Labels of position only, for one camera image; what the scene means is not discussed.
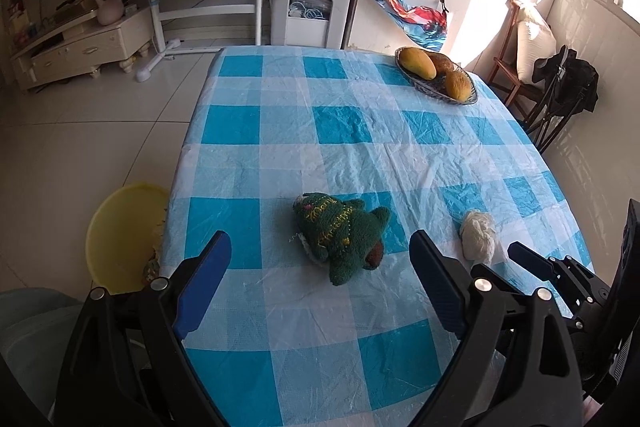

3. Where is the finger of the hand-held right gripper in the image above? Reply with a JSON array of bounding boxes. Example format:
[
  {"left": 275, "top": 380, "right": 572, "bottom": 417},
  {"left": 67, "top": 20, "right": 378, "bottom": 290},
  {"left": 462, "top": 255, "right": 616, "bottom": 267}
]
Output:
[
  {"left": 507, "top": 242, "right": 613, "bottom": 308},
  {"left": 607, "top": 198, "right": 640, "bottom": 308}
]

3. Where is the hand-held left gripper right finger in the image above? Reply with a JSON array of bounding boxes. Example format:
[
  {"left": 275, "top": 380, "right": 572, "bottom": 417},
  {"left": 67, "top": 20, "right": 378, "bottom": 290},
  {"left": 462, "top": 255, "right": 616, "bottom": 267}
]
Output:
[{"left": 409, "top": 229, "right": 586, "bottom": 427}]

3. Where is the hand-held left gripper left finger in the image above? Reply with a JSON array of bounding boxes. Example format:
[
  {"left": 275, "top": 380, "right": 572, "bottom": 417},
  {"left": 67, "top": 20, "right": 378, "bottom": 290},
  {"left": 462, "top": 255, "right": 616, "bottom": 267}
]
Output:
[{"left": 52, "top": 229, "right": 233, "bottom": 427}]

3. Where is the white plastic bag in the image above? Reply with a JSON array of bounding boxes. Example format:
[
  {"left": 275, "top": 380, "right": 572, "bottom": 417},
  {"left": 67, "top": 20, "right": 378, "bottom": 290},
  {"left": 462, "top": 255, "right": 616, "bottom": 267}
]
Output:
[{"left": 459, "top": 210, "right": 497, "bottom": 265}]

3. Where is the yellow plastic basin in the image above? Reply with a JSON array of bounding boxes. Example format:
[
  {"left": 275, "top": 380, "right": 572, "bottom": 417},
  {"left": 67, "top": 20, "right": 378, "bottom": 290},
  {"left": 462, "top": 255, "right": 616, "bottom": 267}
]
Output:
[{"left": 85, "top": 183, "right": 171, "bottom": 295}]

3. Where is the green plush toy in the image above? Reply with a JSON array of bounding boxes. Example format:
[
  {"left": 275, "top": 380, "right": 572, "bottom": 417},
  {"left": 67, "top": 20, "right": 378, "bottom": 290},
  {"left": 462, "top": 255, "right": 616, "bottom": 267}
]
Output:
[{"left": 292, "top": 192, "right": 392, "bottom": 286}]

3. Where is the black folding chair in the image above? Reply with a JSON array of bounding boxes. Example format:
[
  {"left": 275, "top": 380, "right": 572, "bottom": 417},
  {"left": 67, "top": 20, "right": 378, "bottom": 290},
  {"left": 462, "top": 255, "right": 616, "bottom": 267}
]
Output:
[{"left": 522, "top": 48, "right": 599, "bottom": 152}]

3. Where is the pale blue cloth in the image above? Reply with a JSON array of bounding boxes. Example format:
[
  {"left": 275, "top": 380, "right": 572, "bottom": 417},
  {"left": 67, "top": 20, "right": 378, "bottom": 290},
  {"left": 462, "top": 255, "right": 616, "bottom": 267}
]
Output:
[{"left": 0, "top": 289, "right": 86, "bottom": 413}]

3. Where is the speckled yellow mango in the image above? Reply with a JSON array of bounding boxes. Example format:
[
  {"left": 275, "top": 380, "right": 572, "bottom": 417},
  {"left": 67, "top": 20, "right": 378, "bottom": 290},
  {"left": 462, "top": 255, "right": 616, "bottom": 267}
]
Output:
[{"left": 444, "top": 70, "right": 472, "bottom": 101}]

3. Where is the wooden chair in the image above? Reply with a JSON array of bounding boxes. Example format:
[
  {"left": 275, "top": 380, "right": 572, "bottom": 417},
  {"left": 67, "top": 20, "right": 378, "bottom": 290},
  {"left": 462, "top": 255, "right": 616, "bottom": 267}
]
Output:
[{"left": 487, "top": 0, "right": 543, "bottom": 108}]

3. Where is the blue checked tablecloth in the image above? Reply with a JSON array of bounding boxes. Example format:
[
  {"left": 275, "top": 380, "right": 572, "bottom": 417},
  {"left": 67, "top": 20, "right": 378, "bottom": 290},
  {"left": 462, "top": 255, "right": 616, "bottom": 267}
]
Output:
[{"left": 159, "top": 46, "right": 596, "bottom": 427}]

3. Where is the wicker fruit basket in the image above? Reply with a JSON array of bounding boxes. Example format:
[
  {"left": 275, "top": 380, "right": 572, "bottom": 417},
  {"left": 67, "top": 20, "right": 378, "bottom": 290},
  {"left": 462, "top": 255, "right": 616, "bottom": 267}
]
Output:
[{"left": 395, "top": 46, "right": 478, "bottom": 105}]

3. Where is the brown round fruit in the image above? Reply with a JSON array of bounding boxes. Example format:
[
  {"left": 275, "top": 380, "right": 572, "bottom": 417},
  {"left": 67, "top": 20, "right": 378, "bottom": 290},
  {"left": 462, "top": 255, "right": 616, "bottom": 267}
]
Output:
[{"left": 427, "top": 53, "right": 456, "bottom": 75}]

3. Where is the white pillow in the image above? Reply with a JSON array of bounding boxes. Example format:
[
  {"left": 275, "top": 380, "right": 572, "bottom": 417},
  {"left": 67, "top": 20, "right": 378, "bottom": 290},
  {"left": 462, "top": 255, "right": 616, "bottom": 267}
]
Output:
[{"left": 515, "top": 2, "right": 558, "bottom": 82}]

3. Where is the cream television cabinet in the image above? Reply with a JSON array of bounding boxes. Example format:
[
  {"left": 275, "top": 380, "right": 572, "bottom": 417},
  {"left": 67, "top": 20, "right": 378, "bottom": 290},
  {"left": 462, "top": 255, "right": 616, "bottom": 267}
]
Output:
[{"left": 11, "top": 9, "right": 153, "bottom": 90}]

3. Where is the pink kettlebell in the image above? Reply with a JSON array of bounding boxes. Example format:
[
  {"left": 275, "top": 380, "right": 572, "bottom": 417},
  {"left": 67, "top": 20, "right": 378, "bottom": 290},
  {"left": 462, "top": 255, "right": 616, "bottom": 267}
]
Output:
[{"left": 94, "top": 0, "right": 125, "bottom": 26}]

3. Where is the brown tray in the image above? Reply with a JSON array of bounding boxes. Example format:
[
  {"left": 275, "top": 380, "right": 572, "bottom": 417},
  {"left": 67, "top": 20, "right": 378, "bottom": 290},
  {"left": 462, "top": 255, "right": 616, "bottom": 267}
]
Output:
[{"left": 52, "top": 0, "right": 98, "bottom": 22}]

